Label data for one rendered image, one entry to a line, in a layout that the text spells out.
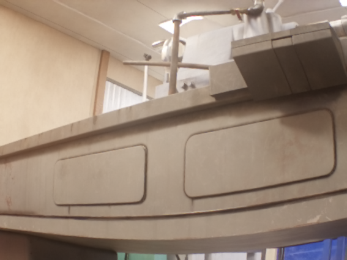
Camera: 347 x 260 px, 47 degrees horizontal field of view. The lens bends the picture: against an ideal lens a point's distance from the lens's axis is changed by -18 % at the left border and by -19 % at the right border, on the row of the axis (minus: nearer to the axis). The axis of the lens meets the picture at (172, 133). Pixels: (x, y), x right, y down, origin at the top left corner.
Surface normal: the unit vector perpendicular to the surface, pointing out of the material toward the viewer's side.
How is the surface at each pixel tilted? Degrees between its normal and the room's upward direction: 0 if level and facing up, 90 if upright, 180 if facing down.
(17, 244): 90
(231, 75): 90
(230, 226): 90
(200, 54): 70
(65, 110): 90
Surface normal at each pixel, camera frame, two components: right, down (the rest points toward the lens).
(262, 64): -0.40, 0.58
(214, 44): -0.58, -0.48
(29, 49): 0.80, -0.16
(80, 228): -0.61, -0.26
